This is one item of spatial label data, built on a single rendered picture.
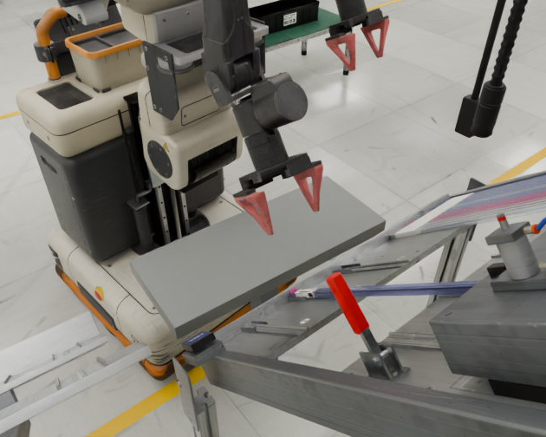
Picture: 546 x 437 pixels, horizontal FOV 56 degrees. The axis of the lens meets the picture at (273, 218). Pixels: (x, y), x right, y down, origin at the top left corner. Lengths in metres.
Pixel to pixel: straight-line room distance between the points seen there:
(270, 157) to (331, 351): 1.09
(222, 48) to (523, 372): 0.56
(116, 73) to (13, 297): 1.01
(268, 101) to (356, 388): 0.42
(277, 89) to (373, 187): 1.77
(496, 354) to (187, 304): 0.81
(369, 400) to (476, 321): 0.13
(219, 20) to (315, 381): 0.49
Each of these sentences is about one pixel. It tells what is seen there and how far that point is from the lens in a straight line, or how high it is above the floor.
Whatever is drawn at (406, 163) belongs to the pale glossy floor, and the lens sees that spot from 2.67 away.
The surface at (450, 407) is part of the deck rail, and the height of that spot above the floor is 1.11.
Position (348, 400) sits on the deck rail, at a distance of 0.51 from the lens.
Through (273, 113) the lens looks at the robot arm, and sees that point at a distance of 0.73.
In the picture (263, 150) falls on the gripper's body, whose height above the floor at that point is 1.02.
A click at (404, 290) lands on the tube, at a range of 0.70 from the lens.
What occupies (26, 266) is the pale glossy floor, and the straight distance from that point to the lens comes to 2.25.
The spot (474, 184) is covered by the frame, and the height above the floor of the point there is 0.75.
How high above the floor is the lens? 1.44
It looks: 40 degrees down
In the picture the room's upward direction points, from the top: straight up
